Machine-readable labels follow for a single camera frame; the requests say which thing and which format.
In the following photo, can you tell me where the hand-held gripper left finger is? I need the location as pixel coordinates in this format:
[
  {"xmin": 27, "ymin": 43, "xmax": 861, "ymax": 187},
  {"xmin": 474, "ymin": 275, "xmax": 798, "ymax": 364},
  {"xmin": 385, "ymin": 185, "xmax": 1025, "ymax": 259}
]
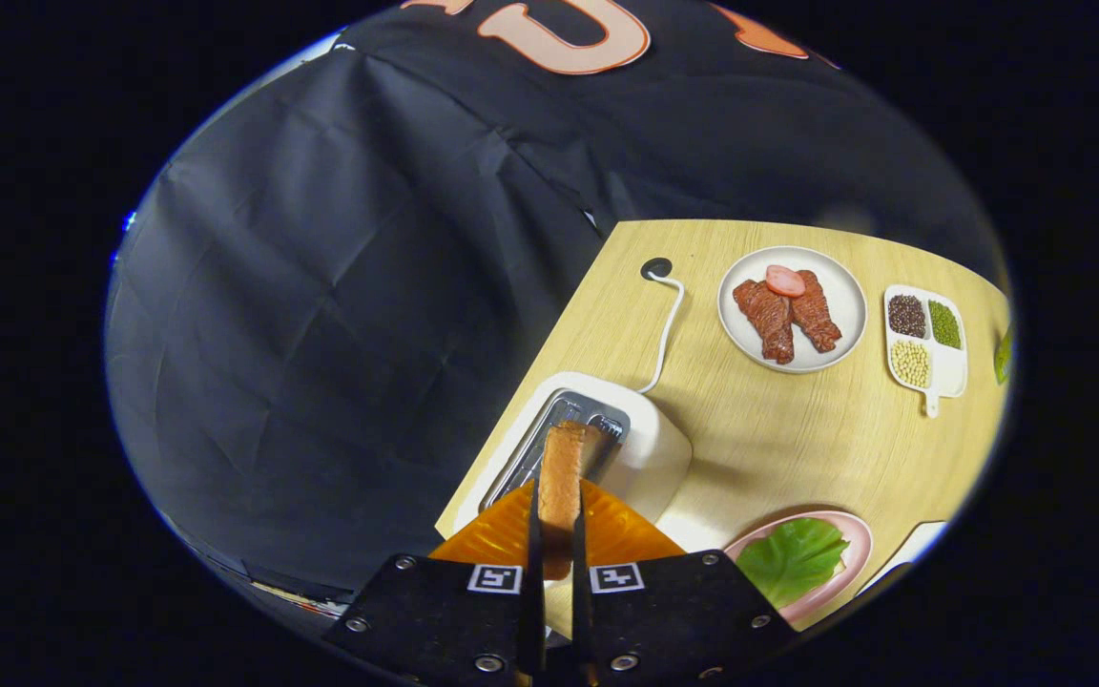
[{"xmin": 323, "ymin": 479, "xmax": 549, "ymax": 684}]

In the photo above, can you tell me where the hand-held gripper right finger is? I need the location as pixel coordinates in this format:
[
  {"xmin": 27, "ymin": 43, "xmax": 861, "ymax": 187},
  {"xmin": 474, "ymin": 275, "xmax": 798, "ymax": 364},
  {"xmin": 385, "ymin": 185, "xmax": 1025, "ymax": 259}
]
[{"xmin": 569, "ymin": 479, "xmax": 800, "ymax": 684}]

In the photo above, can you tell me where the toasted bread slice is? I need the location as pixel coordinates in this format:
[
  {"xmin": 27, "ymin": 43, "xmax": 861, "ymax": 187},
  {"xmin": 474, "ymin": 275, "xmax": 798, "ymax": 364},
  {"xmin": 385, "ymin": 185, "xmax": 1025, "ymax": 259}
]
[{"xmin": 537, "ymin": 421, "xmax": 589, "ymax": 581}]

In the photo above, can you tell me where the green lettuce leaf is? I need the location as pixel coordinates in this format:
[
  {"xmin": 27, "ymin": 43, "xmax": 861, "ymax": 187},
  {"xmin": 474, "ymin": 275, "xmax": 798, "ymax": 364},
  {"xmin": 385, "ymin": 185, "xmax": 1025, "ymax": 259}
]
[{"xmin": 735, "ymin": 517, "xmax": 851, "ymax": 610}]

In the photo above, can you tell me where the white toaster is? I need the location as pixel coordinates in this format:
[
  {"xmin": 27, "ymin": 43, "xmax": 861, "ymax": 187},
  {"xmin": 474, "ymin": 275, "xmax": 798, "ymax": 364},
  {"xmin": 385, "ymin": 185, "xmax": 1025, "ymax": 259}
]
[{"xmin": 452, "ymin": 371, "xmax": 694, "ymax": 554}]

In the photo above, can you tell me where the pink plate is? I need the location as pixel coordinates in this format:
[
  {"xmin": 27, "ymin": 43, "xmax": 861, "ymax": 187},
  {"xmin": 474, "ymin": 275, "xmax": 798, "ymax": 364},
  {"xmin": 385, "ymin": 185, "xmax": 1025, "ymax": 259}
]
[{"xmin": 723, "ymin": 510, "xmax": 874, "ymax": 626}]

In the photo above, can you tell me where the black backdrop cloth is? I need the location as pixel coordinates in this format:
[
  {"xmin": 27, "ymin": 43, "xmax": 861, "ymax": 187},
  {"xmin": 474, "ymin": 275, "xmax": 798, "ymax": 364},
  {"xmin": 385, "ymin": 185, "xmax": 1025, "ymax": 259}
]
[{"xmin": 103, "ymin": 0, "xmax": 1008, "ymax": 621}]

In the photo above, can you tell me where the white oblong tray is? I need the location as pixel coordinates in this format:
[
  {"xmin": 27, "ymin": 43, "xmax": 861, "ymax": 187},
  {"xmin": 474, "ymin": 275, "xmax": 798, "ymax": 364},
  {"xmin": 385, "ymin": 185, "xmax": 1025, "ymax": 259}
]
[{"xmin": 860, "ymin": 520, "xmax": 949, "ymax": 597}]

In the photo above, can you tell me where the brown meat piece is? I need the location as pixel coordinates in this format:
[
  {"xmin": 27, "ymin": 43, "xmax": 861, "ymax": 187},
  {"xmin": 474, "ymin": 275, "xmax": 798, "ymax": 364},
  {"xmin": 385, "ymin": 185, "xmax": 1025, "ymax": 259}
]
[
  {"xmin": 733, "ymin": 279, "xmax": 796, "ymax": 365},
  {"xmin": 791, "ymin": 270, "xmax": 842, "ymax": 354}
]

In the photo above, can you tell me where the round white plate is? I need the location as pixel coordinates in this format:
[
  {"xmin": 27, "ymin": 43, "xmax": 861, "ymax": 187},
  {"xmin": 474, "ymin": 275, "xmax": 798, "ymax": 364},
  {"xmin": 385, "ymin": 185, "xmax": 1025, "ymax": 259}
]
[{"xmin": 717, "ymin": 246, "xmax": 868, "ymax": 374}]

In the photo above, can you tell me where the heap of soy beans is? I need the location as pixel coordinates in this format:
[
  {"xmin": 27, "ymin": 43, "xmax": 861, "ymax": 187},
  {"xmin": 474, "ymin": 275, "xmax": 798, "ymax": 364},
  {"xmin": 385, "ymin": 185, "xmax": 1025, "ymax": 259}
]
[{"xmin": 891, "ymin": 339, "xmax": 932, "ymax": 389}]

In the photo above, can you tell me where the heap of dark beans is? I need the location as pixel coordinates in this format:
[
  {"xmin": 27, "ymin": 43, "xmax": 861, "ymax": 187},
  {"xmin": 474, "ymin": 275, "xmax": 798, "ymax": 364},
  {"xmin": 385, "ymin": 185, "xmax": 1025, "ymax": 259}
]
[{"xmin": 889, "ymin": 294, "xmax": 927, "ymax": 339}]

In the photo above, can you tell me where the white divided dish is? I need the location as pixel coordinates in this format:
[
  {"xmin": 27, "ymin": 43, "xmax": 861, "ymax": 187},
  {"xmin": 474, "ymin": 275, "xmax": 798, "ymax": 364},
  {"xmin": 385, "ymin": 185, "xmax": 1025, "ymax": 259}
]
[{"xmin": 883, "ymin": 284, "xmax": 969, "ymax": 420}]

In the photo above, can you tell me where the heap of green beans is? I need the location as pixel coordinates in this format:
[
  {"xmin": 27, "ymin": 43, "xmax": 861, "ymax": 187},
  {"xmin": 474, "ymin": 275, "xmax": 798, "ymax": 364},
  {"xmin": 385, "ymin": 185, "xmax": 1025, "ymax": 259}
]
[{"xmin": 927, "ymin": 300, "xmax": 963, "ymax": 350}]

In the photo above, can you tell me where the white toaster cable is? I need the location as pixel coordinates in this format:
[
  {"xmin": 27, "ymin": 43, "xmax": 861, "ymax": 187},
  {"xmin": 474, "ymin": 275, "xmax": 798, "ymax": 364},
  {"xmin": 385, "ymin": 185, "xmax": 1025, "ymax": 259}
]
[{"xmin": 638, "ymin": 271, "xmax": 685, "ymax": 394}]

